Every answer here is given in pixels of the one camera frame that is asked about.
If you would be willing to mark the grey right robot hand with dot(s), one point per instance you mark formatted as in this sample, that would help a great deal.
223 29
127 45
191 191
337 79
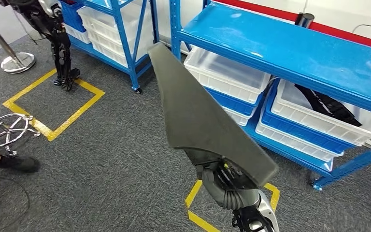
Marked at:
211 185

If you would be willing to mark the black plastic plate bracket part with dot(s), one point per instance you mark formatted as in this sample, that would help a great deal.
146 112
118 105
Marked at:
198 118

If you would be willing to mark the black plastic trim part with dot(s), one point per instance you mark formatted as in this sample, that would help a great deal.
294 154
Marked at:
329 105

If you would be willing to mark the blue steel shelving rack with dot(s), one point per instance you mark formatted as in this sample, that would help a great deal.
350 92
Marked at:
131 64
300 48

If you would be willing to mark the person's foot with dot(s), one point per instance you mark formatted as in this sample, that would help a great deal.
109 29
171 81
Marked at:
19 163

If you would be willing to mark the black legged robot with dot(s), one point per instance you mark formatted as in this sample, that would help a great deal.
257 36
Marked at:
60 48

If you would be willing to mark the red barrier belt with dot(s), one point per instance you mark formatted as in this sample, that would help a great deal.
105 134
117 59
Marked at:
364 41

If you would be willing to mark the chrome stool base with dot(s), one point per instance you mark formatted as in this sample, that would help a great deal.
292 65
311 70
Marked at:
8 129

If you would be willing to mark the black barrier stanchion post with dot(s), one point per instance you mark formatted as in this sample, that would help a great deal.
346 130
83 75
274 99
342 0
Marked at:
304 20

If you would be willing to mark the chrome stanchion post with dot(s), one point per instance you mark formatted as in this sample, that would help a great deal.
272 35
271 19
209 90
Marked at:
17 62

